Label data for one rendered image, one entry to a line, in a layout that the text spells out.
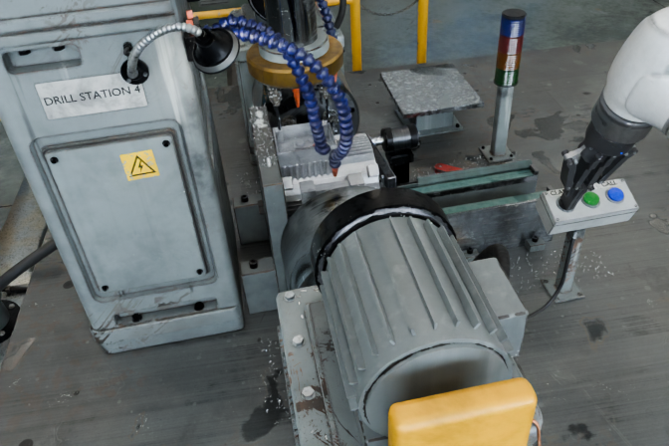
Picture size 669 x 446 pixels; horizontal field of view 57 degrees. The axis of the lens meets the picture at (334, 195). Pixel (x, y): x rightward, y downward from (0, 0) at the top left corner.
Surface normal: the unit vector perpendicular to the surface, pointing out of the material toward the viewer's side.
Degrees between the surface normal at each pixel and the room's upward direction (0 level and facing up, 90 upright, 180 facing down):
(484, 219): 90
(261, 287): 90
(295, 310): 0
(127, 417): 0
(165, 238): 90
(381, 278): 23
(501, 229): 90
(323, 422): 0
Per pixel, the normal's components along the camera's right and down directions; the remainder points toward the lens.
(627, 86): -0.81, 0.50
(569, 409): -0.06, -0.79
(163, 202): 0.19, 0.59
